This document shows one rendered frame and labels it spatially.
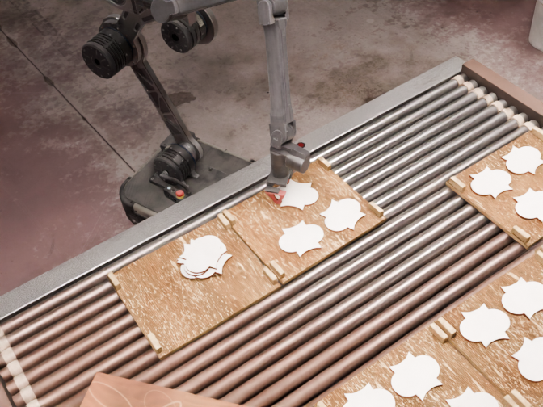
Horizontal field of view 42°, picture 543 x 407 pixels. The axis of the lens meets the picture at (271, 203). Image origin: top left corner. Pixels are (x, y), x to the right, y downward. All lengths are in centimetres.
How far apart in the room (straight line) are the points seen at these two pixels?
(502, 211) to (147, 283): 113
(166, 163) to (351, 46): 175
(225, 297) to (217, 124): 208
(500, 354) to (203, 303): 84
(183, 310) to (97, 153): 209
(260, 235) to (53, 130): 229
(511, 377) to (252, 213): 93
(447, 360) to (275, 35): 103
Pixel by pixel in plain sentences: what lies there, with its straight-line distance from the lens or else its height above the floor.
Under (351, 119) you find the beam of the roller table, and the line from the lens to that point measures 263.
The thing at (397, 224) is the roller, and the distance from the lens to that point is 227.
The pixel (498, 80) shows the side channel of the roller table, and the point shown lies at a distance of 281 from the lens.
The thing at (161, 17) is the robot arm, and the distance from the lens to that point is 230.
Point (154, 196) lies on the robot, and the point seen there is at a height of 24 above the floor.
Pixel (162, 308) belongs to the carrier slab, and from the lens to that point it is 210.
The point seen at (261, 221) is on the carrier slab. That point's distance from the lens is 226.
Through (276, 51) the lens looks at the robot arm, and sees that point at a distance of 210.
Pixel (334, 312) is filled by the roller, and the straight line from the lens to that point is 206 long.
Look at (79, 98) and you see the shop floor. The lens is 446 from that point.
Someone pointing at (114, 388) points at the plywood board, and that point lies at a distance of 188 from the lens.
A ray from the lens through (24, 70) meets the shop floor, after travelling 483.
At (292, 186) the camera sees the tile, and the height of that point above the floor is 94.
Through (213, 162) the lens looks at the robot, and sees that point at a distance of 347.
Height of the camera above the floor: 264
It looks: 48 degrees down
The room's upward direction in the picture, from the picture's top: 6 degrees counter-clockwise
